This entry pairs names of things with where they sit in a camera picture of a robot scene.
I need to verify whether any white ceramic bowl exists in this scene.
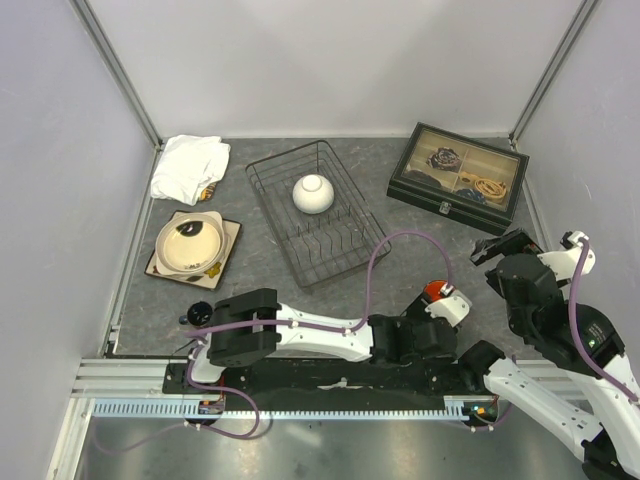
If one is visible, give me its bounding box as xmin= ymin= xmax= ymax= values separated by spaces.
xmin=292 ymin=174 xmax=335 ymax=215

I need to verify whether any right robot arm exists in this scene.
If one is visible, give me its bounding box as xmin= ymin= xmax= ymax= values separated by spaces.
xmin=457 ymin=229 xmax=639 ymax=479

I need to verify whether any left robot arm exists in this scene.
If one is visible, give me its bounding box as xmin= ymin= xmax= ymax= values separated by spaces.
xmin=184 ymin=282 xmax=471 ymax=393

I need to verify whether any orange plastic mug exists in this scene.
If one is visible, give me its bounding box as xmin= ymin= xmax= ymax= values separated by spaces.
xmin=422 ymin=280 xmax=455 ymax=304

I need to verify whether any black glass-lid jewelry box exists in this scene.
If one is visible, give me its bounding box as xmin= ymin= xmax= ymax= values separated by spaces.
xmin=386 ymin=122 xmax=529 ymax=235

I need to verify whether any square floral plate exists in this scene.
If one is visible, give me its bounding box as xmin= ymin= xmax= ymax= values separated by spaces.
xmin=144 ymin=211 xmax=242 ymax=290

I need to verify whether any small dark blue cup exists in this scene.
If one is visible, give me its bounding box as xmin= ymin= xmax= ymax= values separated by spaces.
xmin=179 ymin=301 xmax=213 ymax=329

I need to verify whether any white crumpled cloth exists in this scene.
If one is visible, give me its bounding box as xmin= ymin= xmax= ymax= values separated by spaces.
xmin=150 ymin=135 xmax=231 ymax=206

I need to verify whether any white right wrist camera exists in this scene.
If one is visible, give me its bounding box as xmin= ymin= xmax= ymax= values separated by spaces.
xmin=537 ymin=230 xmax=596 ymax=283

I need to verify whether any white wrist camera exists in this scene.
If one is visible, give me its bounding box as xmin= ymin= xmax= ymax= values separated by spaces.
xmin=537 ymin=230 xmax=596 ymax=283
xmin=425 ymin=290 xmax=472 ymax=328

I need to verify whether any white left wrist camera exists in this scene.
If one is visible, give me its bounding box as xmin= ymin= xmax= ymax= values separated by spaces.
xmin=425 ymin=290 xmax=472 ymax=328

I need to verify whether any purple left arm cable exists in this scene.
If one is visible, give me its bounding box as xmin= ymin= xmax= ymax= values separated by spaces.
xmin=184 ymin=230 xmax=455 ymax=335

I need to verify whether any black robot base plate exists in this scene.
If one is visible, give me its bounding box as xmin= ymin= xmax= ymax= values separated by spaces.
xmin=162 ymin=356 xmax=496 ymax=411

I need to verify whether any black wire dish rack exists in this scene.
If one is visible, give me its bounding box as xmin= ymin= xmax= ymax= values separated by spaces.
xmin=245 ymin=140 xmax=391 ymax=290

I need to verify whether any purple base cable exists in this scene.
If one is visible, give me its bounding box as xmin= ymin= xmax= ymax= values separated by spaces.
xmin=90 ymin=369 xmax=261 ymax=455

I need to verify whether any blue slotted cable duct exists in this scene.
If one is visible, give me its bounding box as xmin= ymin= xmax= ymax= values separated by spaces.
xmin=92 ymin=398 xmax=469 ymax=421

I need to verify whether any aluminium frame rail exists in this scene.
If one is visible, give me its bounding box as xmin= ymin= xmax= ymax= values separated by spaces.
xmin=70 ymin=0 xmax=163 ymax=149

